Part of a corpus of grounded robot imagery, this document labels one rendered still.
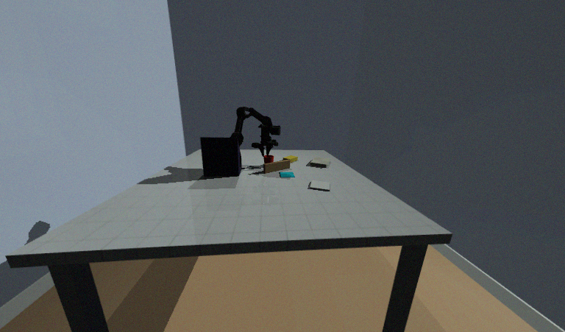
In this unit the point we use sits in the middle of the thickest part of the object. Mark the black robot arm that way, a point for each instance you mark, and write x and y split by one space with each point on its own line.
266 126

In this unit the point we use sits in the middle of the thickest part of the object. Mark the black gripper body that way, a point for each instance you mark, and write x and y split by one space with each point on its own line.
257 145

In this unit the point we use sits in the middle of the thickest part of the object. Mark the yellow rectangular block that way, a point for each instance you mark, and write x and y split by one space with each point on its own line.
291 158

